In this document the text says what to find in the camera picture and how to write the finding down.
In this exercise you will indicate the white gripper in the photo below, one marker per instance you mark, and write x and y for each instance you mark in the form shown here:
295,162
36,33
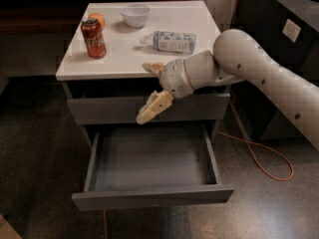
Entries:
174,78

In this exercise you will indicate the grey drawer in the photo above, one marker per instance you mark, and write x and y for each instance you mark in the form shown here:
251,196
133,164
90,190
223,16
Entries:
106,102
155,165

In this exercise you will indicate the red coke can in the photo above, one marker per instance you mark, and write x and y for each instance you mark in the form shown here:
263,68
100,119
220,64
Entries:
94,39

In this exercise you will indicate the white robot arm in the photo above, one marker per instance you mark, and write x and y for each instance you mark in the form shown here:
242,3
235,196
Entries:
236,57

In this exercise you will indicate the grey top drawer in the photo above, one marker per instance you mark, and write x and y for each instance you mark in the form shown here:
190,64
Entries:
106,102

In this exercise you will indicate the clear plastic water bottle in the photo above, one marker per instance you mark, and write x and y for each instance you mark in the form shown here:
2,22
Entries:
175,42

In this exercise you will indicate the grey cabinet with white top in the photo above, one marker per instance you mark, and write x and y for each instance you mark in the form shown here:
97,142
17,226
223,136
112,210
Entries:
125,54

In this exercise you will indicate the white bowl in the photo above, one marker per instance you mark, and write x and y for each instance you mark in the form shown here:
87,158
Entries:
135,15

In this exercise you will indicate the orange fruit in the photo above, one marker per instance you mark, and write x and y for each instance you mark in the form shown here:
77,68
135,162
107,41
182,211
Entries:
99,17

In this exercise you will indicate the black counter cabinet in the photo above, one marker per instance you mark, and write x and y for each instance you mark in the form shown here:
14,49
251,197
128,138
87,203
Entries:
264,21

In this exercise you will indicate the brown cardboard corner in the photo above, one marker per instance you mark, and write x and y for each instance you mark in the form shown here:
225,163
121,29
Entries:
6,230

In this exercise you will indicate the white wall outlet plate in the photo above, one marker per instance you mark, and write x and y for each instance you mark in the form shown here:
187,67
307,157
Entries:
291,30

